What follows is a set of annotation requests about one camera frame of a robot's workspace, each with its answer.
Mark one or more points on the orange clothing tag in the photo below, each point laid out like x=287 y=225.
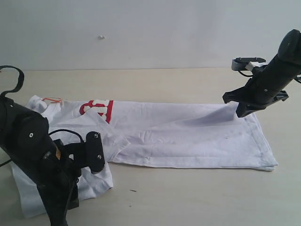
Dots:
x=53 y=100

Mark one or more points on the white t-shirt red lettering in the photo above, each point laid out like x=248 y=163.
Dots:
x=162 y=135

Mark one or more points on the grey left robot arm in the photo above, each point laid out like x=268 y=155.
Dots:
x=24 y=137

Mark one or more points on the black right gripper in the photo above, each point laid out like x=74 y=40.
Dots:
x=265 y=88

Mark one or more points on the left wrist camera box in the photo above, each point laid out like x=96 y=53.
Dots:
x=94 y=152

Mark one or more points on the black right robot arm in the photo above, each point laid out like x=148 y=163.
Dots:
x=288 y=57

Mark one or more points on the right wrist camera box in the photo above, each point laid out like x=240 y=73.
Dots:
x=246 y=63

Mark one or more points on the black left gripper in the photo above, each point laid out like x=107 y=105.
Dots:
x=59 y=168

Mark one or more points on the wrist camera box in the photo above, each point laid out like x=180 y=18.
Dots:
x=94 y=152
x=246 y=63

